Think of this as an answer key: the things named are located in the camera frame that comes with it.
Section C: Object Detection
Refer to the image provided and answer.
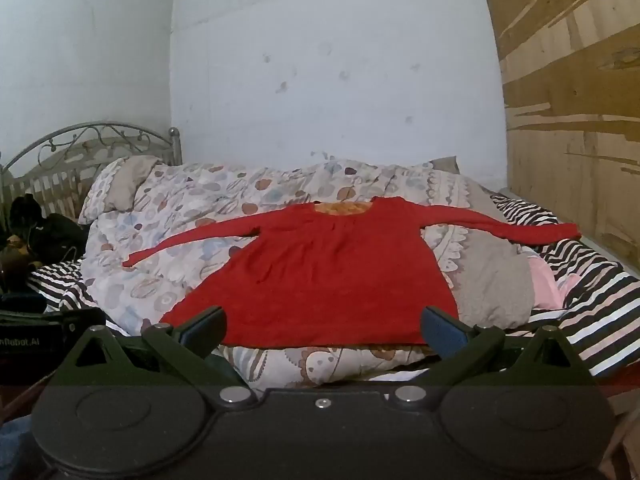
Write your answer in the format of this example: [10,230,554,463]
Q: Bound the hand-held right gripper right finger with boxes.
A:
[390,305,595,407]

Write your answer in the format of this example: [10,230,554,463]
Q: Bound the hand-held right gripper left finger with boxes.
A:
[55,306,252,407]

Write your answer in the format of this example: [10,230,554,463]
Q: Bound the red long-sleeved dress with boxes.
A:
[122,196,582,349]

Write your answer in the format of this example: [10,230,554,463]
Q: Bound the pink cloth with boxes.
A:
[525,255,583,311]

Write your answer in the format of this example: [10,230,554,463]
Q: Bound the patterned quilt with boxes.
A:
[60,157,538,391]

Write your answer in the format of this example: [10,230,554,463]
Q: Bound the black and white striped sheet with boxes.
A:
[27,192,640,378]

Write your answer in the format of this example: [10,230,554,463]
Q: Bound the beige patterned pillow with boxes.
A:
[77,155,163,225]

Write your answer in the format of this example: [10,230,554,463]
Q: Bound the metal bed headboard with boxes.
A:
[0,121,183,221]

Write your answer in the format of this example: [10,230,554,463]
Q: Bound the plywood board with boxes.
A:
[474,0,640,281]

